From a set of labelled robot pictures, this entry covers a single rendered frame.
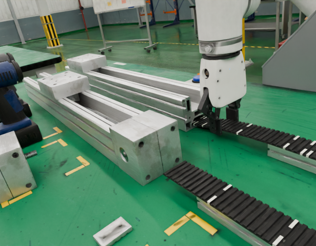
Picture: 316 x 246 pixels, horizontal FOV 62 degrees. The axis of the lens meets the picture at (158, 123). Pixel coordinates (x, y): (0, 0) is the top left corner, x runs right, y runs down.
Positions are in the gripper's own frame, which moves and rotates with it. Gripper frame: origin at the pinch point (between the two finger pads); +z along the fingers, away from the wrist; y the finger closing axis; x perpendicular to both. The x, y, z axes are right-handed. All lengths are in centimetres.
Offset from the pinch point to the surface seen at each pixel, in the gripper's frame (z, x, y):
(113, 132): -5.7, 6.3, -24.0
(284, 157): 2.3, -15.3, -2.1
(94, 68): -6, 65, 0
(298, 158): 1.3, -17.8, -2.1
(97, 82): -3, 55, -5
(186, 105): -3.5, 8.0, -3.7
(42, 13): -39, 1003, 249
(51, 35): 38, 1001, 255
